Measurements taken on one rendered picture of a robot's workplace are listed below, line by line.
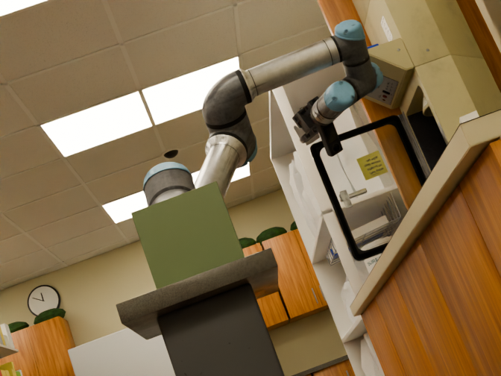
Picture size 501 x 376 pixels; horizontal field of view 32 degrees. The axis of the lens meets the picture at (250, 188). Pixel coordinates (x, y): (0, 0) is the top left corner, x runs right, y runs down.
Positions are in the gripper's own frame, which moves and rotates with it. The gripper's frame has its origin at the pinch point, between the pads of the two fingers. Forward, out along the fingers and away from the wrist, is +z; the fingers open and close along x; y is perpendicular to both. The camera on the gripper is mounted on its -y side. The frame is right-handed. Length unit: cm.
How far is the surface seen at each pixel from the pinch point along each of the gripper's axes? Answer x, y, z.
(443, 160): 38, -26, -112
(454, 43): -42, -4, -32
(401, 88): -27.4, -4.7, -17.6
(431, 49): -32.8, -1.5, -33.3
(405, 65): -24.1, -0.8, -31.0
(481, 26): -75, -2, -5
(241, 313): 70, -27, -72
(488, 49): -72, -10, -6
